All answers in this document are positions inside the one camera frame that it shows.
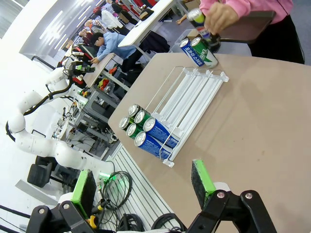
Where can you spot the grey metal beam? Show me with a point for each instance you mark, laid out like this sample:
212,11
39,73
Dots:
36,191

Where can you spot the black jacket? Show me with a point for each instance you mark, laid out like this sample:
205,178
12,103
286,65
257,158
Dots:
155,43

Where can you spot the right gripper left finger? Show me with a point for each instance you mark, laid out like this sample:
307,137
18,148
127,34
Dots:
82,191

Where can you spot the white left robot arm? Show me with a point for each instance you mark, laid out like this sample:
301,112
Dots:
36,145

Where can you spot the person's right forearm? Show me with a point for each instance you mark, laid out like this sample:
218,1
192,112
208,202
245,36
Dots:
233,6

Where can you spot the white desk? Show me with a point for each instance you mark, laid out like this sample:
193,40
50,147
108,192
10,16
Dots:
150,21

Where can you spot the person's right hand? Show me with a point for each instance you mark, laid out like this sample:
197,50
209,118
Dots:
221,18

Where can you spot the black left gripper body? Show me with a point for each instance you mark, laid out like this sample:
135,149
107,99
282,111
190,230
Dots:
72,69

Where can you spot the person in blue shirt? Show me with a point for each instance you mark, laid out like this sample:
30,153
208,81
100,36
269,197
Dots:
111,46

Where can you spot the person in pink hoodie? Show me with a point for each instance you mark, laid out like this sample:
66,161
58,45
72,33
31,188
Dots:
274,41

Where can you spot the black Pepsi can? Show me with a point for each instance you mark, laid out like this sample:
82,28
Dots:
133,110
125,122
198,24

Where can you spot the white can dispenser rack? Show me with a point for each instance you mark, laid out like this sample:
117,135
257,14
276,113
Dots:
194,102

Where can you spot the grey slotted base panel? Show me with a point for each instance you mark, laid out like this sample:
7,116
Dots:
145,201

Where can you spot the wooden top desk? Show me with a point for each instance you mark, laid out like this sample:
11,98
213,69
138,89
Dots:
99,71

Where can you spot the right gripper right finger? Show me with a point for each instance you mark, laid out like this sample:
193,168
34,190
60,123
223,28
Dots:
204,184

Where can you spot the green soda can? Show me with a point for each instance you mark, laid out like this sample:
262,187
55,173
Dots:
132,129
205,55
141,117

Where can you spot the dark brown serving tray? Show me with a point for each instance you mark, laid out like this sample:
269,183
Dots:
247,29

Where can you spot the blue Pocari Sweat can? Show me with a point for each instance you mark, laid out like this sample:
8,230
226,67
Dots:
160,132
150,146
192,53

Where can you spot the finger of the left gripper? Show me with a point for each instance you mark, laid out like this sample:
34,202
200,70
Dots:
87,70
81,66

